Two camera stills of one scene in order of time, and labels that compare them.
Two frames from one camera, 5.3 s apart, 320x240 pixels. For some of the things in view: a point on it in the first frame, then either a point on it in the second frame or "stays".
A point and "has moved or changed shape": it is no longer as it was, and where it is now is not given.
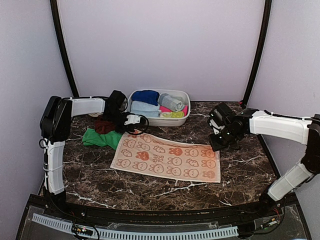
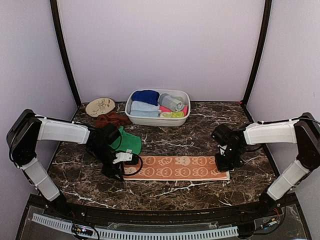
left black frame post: (60, 37) stays
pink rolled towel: (163, 109) stays
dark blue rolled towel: (148, 96) stays
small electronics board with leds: (82, 230) stays
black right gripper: (216, 146) -> (221, 166)
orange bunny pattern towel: (150, 154) has moved or changed shape
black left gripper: (118, 129) -> (108, 171)
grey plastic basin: (162, 107) stays
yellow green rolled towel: (172, 114) stays
